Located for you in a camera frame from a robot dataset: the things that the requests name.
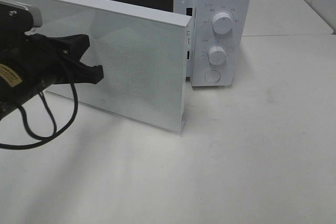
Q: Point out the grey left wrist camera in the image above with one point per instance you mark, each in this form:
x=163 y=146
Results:
x=19 y=17

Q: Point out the white microwave door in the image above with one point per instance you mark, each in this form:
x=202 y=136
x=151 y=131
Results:
x=142 y=52

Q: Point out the white microwave knob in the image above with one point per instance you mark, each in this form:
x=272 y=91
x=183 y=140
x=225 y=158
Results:
x=217 y=55
x=222 y=22

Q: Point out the lower white microwave knob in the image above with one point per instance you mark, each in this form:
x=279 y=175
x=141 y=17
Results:
x=217 y=55

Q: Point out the white adjacent table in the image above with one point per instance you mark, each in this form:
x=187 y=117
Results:
x=283 y=18

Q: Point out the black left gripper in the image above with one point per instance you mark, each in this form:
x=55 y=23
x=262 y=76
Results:
x=31 y=63

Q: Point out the upper white microwave knob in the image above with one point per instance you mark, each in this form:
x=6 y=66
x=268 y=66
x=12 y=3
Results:
x=222 y=22

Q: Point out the round white door button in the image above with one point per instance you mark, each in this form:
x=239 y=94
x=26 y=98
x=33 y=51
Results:
x=212 y=76

